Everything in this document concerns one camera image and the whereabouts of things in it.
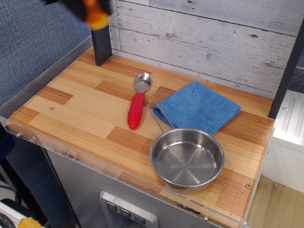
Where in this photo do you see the small steel saucepan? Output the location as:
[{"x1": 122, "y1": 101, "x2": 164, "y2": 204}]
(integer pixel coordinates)
[{"x1": 146, "y1": 100, "x2": 225, "y2": 195}]

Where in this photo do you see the orange plush fish toy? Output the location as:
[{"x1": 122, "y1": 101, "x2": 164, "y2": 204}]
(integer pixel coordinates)
[{"x1": 82, "y1": 0, "x2": 109, "y2": 31}]

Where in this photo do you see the folded blue cloth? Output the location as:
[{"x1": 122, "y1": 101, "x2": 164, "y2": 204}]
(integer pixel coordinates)
[{"x1": 153, "y1": 81, "x2": 241, "y2": 135}]

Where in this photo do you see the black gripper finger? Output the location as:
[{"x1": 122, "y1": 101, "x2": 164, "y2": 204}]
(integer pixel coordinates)
[
  {"x1": 98, "y1": 0, "x2": 113, "y2": 14},
  {"x1": 44, "y1": 0, "x2": 86, "y2": 21}
]

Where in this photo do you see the dark frame post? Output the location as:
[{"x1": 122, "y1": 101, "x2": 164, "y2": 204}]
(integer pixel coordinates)
[
  {"x1": 268, "y1": 21, "x2": 304, "y2": 119},
  {"x1": 91, "y1": 26, "x2": 112, "y2": 66}
]

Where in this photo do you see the clear acrylic table guard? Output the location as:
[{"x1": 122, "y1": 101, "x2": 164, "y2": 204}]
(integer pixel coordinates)
[{"x1": 0, "y1": 38, "x2": 274, "y2": 228}]

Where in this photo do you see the dark left frame post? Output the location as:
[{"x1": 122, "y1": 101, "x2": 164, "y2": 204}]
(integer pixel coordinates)
[{"x1": 91, "y1": 26, "x2": 112, "y2": 66}]

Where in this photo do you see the red handled metal spoon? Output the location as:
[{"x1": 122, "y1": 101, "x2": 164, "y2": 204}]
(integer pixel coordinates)
[{"x1": 127, "y1": 72, "x2": 152, "y2": 130}]

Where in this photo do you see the dark right frame post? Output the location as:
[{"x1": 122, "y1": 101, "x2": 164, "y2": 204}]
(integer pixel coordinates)
[{"x1": 268, "y1": 21, "x2": 304, "y2": 119}]

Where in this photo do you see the silver button control panel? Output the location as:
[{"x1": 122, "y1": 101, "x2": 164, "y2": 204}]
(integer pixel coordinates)
[{"x1": 99, "y1": 190, "x2": 159, "y2": 228}]

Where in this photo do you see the black braided cable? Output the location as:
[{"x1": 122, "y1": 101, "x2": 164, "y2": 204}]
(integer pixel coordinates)
[{"x1": 0, "y1": 212, "x2": 17, "y2": 228}]

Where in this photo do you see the white ribbed box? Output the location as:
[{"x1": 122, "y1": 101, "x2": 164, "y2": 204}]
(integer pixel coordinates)
[{"x1": 261, "y1": 90, "x2": 304, "y2": 192}]

